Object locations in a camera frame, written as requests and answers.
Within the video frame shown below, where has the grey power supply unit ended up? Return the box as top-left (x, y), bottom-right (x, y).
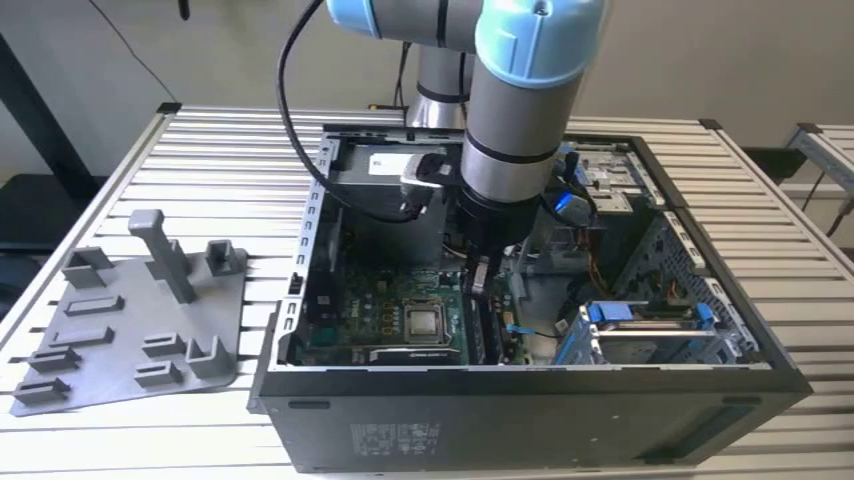
top-left (330, 143), bottom-right (462, 266)

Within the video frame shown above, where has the silver CPU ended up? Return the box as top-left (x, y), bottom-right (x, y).
top-left (408, 309), bottom-right (446, 337)

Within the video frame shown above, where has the green motherboard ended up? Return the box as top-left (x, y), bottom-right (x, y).
top-left (293, 264), bottom-right (536, 366)

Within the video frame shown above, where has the hard disk in blue carrier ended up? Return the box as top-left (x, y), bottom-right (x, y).
top-left (580, 301), bottom-right (723, 365)

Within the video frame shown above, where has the black graphics card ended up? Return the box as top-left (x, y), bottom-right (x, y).
top-left (365, 346), bottom-right (468, 367)

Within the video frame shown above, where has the black PC case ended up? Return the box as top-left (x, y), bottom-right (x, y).
top-left (247, 122), bottom-right (815, 474)

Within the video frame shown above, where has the black box behind table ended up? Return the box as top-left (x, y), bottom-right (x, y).
top-left (741, 146), bottom-right (811, 187)

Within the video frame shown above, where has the metal slat side table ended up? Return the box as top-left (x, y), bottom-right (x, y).
top-left (777, 122), bottom-right (854, 201)

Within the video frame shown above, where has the grey plastic parts rack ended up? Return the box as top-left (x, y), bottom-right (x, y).
top-left (10, 208), bottom-right (253, 419)

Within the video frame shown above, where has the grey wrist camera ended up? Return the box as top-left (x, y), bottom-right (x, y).
top-left (541, 188), bottom-right (598, 227)

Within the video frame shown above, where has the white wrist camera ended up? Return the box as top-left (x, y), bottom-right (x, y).
top-left (398, 153), bottom-right (462, 221)

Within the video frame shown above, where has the wire with blue connector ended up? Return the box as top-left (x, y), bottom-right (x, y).
top-left (505, 323), bottom-right (569, 341)

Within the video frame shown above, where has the thick black camera cable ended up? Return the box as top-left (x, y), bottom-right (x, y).
top-left (277, 0), bottom-right (429, 224)

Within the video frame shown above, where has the black desk frame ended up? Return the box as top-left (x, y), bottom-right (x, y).
top-left (0, 32), bottom-right (109, 251)

